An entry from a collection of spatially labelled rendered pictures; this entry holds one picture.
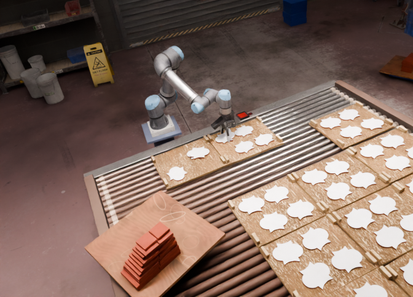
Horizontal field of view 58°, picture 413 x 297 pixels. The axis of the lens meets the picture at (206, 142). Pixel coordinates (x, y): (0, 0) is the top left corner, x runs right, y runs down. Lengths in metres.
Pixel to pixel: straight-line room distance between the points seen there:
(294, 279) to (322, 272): 0.13
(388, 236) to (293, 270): 0.49
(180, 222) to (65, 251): 1.77
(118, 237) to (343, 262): 1.08
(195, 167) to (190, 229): 0.60
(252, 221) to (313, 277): 0.43
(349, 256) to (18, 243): 2.89
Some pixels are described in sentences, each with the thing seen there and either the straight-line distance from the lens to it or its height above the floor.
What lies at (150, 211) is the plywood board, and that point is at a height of 1.04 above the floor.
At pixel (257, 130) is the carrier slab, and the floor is 0.94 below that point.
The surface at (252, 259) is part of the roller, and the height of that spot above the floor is 0.92.
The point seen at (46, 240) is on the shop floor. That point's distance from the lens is 3.72.
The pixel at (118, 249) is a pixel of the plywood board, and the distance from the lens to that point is 1.93.
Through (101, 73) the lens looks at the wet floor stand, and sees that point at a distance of 5.87.
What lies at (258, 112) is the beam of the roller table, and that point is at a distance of 2.85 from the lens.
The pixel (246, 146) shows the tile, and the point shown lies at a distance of 2.47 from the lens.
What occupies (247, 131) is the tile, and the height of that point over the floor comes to 0.95.
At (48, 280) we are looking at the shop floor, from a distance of 3.42.
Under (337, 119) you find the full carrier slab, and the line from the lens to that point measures 2.71.
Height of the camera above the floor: 2.47
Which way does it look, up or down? 37 degrees down
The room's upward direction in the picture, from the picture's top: 10 degrees counter-clockwise
